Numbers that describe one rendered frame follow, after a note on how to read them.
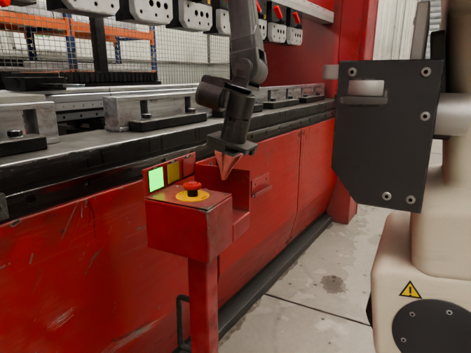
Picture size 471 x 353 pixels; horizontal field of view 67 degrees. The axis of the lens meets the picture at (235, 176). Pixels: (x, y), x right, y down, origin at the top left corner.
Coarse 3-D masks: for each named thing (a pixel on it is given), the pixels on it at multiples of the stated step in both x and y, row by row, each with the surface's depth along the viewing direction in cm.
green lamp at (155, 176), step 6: (162, 168) 78; (150, 174) 75; (156, 174) 77; (162, 174) 79; (150, 180) 75; (156, 180) 77; (162, 180) 79; (150, 186) 75; (156, 186) 77; (162, 186) 79
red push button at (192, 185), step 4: (184, 184) 74; (188, 184) 74; (192, 184) 74; (196, 184) 74; (200, 184) 75; (184, 188) 74; (188, 188) 73; (192, 188) 73; (196, 188) 73; (188, 192) 75; (192, 192) 74; (196, 192) 75; (188, 196) 75; (192, 196) 74
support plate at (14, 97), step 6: (0, 96) 51; (6, 96) 51; (12, 96) 51; (18, 96) 51; (24, 96) 52; (30, 96) 53; (36, 96) 54; (42, 96) 54; (0, 102) 50; (6, 102) 50; (12, 102) 51; (18, 102) 52; (24, 102) 52
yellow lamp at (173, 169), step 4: (172, 164) 82; (176, 164) 83; (168, 168) 80; (172, 168) 82; (176, 168) 83; (168, 172) 81; (172, 172) 82; (176, 172) 83; (168, 176) 81; (172, 176) 82; (176, 176) 83; (168, 180) 81; (172, 180) 82; (176, 180) 84
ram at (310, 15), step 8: (272, 0) 156; (280, 0) 162; (288, 0) 168; (312, 0) 191; (320, 0) 201; (328, 0) 211; (296, 8) 177; (304, 8) 185; (328, 8) 213; (304, 16) 198; (312, 16) 198; (320, 16) 205; (328, 16) 215
